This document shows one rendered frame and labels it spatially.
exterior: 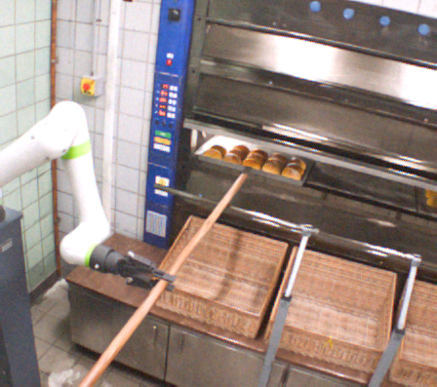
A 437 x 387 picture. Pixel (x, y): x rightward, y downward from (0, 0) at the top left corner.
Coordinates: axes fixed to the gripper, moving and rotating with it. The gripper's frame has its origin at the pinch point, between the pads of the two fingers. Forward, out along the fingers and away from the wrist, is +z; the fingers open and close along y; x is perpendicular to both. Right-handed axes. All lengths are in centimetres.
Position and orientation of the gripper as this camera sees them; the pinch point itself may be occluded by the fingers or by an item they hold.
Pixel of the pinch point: (164, 281)
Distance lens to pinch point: 156.2
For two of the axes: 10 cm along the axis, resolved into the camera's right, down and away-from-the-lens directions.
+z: 9.4, 2.5, -2.4
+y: -1.3, 9.0, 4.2
